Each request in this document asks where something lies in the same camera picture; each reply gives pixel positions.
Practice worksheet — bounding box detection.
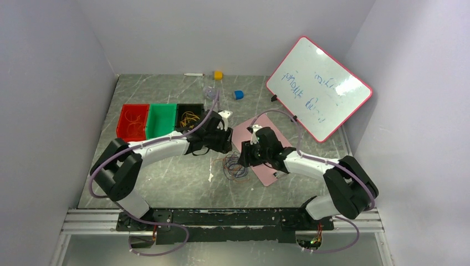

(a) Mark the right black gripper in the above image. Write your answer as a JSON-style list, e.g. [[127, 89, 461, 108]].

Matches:
[[237, 139, 271, 167]]

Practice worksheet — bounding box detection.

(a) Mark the yellow cable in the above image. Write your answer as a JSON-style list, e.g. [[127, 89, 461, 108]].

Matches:
[[178, 111, 202, 129]]

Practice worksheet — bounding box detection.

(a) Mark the cable pile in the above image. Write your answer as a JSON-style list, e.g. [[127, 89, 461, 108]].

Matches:
[[212, 152, 251, 183]]

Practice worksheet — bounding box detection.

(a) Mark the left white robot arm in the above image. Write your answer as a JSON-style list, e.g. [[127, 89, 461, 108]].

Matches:
[[90, 110, 233, 231]]

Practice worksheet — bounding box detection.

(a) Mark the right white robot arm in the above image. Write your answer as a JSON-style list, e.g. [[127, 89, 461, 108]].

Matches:
[[238, 125, 379, 229]]

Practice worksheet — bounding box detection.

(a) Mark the pink clipboard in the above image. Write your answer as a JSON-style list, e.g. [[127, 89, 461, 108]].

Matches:
[[232, 114, 292, 187]]

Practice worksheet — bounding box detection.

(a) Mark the black plastic bin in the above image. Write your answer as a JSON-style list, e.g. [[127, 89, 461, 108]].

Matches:
[[175, 104, 205, 129]]

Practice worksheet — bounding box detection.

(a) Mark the blue block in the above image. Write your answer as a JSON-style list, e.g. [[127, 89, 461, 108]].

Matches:
[[233, 90, 244, 100]]

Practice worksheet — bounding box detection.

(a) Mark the green plastic bin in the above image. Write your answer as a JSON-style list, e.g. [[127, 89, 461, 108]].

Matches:
[[145, 104, 177, 139]]

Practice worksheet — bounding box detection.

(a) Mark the yellow cube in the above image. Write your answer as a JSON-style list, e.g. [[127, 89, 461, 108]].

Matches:
[[213, 71, 223, 80]]

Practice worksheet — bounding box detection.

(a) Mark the pink framed whiteboard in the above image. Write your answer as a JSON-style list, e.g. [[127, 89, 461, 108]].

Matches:
[[266, 36, 372, 142]]

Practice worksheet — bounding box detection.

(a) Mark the red plastic bin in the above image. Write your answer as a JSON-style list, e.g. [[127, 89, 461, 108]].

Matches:
[[116, 104, 150, 142]]

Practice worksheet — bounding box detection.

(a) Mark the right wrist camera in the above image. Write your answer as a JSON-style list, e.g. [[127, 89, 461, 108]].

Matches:
[[247, 124, 262, 145]]

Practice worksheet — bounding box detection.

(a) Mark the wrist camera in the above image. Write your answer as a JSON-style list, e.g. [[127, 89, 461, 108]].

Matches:
[[217, 110, 233, 131], [247, 124, 262, 145]]

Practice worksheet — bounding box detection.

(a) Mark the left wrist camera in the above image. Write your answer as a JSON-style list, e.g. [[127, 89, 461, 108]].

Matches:
[[217, 110, 233, 131]]

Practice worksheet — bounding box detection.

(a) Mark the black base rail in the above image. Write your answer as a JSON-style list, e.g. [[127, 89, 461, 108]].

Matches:
[[115, 207, 334, 245]]

